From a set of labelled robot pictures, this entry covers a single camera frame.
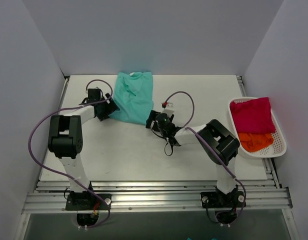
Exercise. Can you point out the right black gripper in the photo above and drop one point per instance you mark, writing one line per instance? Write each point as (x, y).
(152, 120)

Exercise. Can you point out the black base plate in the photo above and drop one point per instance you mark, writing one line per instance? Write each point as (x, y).
(84, 201)
(214, 200)

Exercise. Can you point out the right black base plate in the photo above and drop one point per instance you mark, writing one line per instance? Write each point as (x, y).
(214, 200)

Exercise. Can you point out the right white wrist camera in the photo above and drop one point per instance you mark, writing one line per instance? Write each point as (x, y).
(167, 108)

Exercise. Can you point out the magenta t-shirt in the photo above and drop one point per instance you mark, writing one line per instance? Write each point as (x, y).
(253, 116)

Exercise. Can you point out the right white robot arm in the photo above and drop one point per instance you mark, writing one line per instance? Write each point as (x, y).
(218, 142)

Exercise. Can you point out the orange t-shirt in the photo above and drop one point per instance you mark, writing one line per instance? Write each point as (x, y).
(253, 142)

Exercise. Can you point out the white plastic basket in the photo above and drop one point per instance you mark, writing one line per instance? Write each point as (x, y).
(276, 149)

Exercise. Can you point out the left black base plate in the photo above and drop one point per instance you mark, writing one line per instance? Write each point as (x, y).
(84, 201)

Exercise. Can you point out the aluminium frame rail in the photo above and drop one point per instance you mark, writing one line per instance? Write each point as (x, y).
(156, 196)

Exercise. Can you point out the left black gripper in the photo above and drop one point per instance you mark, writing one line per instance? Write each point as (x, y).
(108, 107)

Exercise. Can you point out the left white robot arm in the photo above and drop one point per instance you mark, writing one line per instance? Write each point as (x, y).
(65, 139)

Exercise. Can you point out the teal t-shirt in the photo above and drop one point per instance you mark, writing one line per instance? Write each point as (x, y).
(133, 94)

